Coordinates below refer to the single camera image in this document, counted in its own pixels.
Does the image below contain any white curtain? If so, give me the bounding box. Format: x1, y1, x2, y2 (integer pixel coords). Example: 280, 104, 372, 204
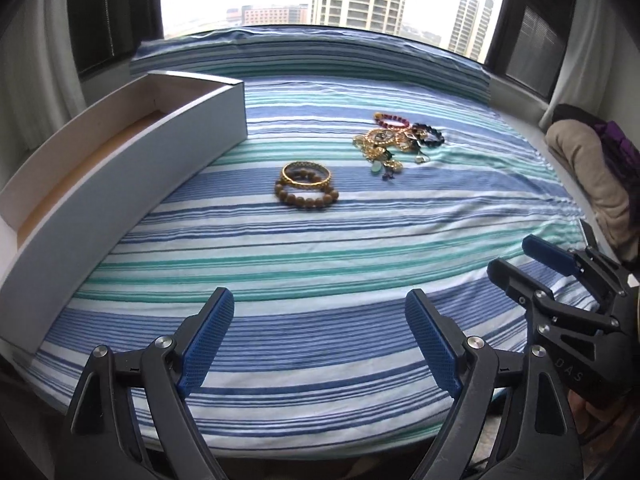
0, 0, 89, 162
538, 0, 617, 131

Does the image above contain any black bead bracelet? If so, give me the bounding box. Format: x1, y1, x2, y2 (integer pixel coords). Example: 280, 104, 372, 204
409, 122, 446, 149

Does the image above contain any smartphone on bed edge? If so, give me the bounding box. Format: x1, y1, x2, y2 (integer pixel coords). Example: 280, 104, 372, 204
579, 219, 599, 249

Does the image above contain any right white curtain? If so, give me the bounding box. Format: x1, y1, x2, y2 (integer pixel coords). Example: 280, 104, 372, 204
538, 0, 617, 131

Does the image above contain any white cardboard box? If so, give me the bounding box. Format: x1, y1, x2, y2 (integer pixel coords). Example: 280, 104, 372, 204
1, 70, 247, 354

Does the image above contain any gold bangle bracelet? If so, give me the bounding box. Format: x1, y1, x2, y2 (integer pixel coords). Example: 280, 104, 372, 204
278, 160, 333, 190

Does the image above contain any red bead bracelet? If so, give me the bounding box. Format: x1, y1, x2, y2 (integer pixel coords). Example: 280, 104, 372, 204
373, 110, 412, 131

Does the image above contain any blue striped bed sheet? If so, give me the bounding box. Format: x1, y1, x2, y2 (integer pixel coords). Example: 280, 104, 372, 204
13, 27, 594, 457

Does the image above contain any dark purple clothing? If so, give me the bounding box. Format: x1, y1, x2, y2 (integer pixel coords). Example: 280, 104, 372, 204
551, 104, 639, 202

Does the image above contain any gold chain jewelry pile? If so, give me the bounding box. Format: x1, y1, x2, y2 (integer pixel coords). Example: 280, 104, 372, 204
352, 128, 426, 181

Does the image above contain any left white curtain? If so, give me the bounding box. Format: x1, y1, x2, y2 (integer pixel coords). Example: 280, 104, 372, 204
0, 0, 89, 162

